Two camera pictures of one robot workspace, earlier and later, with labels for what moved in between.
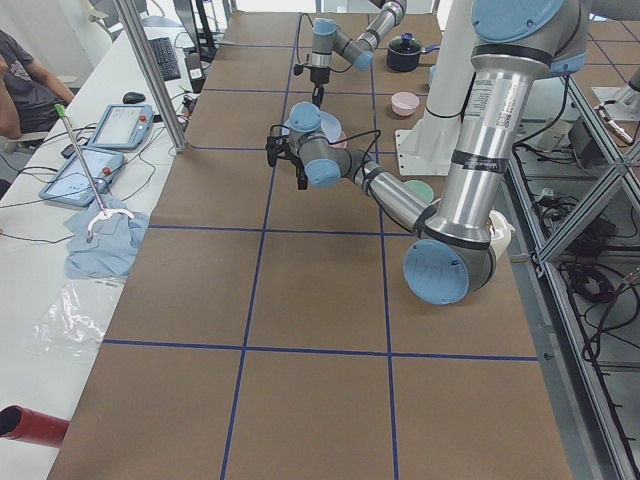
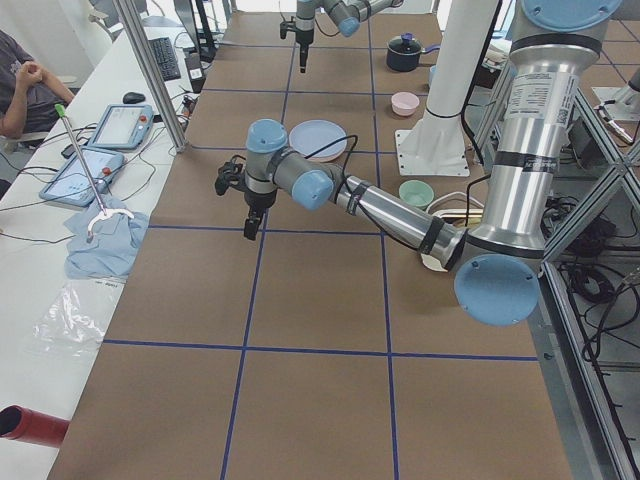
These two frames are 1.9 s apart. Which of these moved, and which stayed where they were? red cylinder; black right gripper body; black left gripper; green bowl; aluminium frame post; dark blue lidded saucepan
Moved: black left gripper; black right gripper body
Stayed: dark blue lidded saucepan; aluminium frame post; green bowl; red cylinder
